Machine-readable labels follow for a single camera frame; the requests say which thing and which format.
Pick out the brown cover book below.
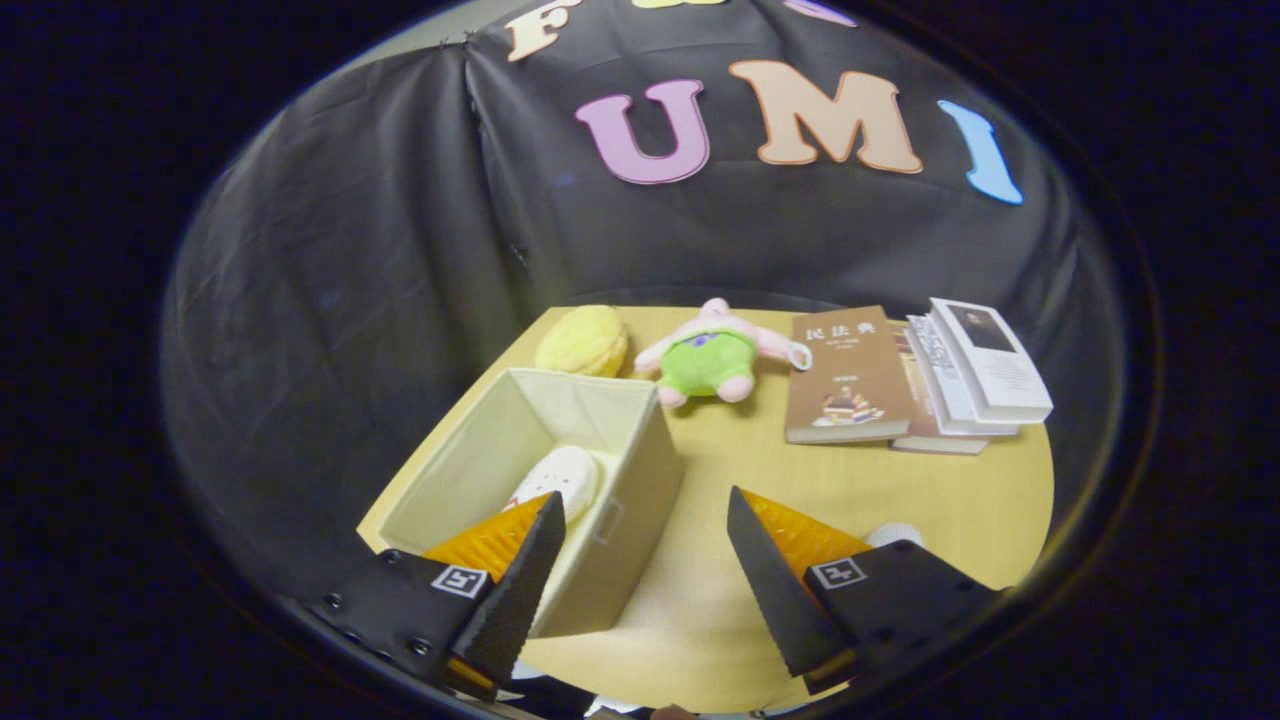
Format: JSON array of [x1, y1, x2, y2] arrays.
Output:
[[784, 305, 914, 445]]

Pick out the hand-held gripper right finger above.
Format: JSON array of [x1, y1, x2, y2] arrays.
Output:
[[726, 486, 1001, 696]]

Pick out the white book with dark photo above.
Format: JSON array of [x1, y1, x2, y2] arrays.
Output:
[[929, 297, 1055, 425]]

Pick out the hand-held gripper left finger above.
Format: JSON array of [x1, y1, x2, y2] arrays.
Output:
[[308, 490, 567, 701]]

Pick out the yellow plush toy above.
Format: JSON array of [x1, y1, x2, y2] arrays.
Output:
[[534, 305, 630, 379]]

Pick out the pink and green plush toy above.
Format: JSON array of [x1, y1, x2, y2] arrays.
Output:
[[633, 297, 813, 409]]

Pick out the beige fabric storage box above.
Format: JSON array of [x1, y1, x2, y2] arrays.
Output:
[[378, 367, 687, 641]]

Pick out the white book with grey print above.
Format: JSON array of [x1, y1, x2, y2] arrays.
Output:
[[904, 314, 1021, 439]]

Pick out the black backdrop cloth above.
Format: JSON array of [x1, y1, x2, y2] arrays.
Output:
[[160, 0, 1101, 601]]

